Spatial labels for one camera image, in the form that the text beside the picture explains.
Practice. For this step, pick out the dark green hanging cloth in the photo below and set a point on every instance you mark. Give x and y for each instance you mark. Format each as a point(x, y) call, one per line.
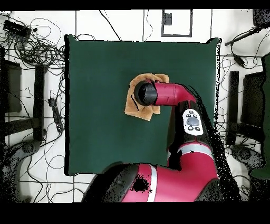
point(266, 105)

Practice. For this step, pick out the dark green table cloth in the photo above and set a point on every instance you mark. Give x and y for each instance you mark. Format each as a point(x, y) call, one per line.
point(101, 84)

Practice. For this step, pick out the black power adapter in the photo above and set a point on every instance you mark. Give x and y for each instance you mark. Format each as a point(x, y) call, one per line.
point(239, 60)

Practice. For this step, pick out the black device box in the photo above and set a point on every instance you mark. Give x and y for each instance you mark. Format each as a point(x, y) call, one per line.
point(261, 18)

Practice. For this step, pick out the black hub box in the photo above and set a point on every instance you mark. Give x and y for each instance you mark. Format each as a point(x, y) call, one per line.
point(15, 28)

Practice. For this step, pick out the black rod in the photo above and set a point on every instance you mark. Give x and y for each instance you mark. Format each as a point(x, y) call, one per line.
point(242, 36)

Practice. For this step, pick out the black stand bar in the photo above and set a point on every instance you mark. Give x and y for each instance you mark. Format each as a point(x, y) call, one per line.
point(233, 105)
point(39, 101)

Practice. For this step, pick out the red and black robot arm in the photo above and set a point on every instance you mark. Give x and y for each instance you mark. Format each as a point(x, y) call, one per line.
point(168, 95)

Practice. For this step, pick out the tan terry towel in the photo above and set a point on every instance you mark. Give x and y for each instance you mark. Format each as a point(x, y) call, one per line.
point(145, 112)

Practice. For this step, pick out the dark flat panel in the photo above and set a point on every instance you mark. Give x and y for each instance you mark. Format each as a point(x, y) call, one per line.
point(253, 99)
point(13, 88)

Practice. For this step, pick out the black power strip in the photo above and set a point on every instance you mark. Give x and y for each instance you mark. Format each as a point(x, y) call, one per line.
point(56, 115)

